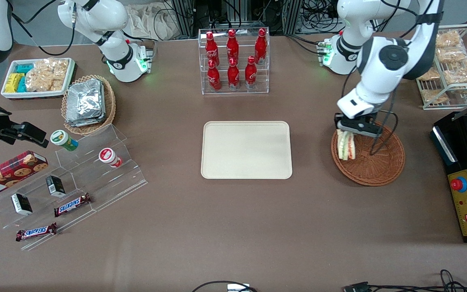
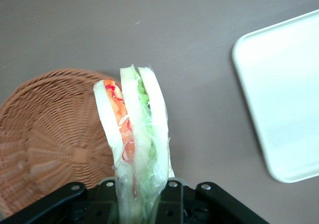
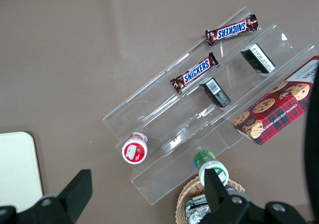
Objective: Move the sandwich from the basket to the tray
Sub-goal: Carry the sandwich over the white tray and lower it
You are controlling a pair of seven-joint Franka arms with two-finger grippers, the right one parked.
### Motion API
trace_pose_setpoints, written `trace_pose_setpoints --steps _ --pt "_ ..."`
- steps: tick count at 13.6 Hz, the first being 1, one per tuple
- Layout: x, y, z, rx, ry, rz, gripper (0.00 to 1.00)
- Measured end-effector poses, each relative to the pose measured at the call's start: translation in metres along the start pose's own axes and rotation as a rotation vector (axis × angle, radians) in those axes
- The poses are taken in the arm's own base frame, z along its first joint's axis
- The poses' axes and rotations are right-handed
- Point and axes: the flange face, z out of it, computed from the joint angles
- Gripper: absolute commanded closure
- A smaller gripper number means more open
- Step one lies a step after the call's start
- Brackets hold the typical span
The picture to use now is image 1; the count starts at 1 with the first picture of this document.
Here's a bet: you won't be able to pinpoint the clear acrylic bottle rack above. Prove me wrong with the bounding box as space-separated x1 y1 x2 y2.
198 28 270 95

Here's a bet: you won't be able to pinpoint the black machine with yellow panel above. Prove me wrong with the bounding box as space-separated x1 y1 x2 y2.
431 91 467 244

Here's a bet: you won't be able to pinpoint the clear acrylic stepped display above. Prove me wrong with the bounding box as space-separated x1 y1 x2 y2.
0 124 148 251

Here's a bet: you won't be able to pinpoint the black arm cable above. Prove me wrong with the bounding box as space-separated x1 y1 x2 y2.
341 0 441 157
11 0 76 56

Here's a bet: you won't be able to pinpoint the beige plastic tray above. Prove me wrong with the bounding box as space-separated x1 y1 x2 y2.
201 121 293 180

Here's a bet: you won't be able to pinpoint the triangular sandwich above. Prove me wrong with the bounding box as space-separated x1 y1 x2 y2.
337 130 356 161

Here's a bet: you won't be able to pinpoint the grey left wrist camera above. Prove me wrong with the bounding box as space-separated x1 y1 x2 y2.
351 124 383 138

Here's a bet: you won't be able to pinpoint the red cola bottle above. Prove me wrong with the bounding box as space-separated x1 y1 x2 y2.
205 31 220 67
226 29 239 65
244 56 258 89
227 58 241 90
207 60 222 92
254 28 268 64

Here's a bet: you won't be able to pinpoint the clear bag of fried snacks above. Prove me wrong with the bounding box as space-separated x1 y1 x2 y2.
437 47 467 62
421 88 449 104
418 67 441 82
436 31 463 48
443 59 467 86

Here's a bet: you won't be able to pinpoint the aluminium frame rail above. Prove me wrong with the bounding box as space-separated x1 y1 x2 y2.
282 0 302 35
171 0 195 39

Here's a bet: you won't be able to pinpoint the silver foil packet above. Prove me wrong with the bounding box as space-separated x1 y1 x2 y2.
67 79 105 119
66 109 106 127

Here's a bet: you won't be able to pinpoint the white rectangular snack tray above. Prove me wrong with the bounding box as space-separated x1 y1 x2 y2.
1 58 76 100

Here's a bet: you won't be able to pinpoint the black tangled cable bundle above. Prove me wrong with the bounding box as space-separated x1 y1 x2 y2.
300 0 341 33

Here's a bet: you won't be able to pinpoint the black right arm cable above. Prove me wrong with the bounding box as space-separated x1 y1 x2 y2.
11 0 76 56

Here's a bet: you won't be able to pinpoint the red tartan cookie box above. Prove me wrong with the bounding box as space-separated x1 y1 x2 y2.
0 150 49 200

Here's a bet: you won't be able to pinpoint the clear bag of crackers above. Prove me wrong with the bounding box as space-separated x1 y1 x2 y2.
25 58 69 92

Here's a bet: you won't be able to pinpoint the red lidded snack cup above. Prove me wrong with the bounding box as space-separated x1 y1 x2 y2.
99 148 123 168

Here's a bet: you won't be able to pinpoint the black looped cable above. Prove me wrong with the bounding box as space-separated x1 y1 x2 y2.
192 280 258 292

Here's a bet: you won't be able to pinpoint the round brown wicker basket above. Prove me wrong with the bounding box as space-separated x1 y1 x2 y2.
331 122 405 187

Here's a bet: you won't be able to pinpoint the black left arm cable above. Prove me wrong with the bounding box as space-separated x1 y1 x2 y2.
341 0 441 157

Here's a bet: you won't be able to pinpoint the green lidded snack cup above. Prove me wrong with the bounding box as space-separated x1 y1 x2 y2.
50 130 79 152

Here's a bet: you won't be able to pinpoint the Snickers chocolate bar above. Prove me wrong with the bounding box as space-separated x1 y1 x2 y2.
54 193 92 217
16 222 58 242

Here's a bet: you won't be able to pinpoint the small black carton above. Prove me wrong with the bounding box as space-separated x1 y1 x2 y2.
46 175 66 198
11 193 33 216

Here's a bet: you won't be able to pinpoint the black cable connector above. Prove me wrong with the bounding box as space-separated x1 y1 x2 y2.
343 281 372 292

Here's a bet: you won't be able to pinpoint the black base power cables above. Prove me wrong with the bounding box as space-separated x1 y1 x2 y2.
286 34 324 56

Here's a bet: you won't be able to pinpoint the oval light wicker basket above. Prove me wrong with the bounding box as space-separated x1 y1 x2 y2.
61 75 116 135

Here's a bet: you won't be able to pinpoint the black coiled cable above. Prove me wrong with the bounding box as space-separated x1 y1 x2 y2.
369 269 467 292

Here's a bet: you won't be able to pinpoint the beige crumpled cloth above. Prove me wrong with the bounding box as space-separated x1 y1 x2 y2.
126 3 182 41

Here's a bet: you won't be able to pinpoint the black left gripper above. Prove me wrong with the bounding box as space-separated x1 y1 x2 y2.
334 113 381 141

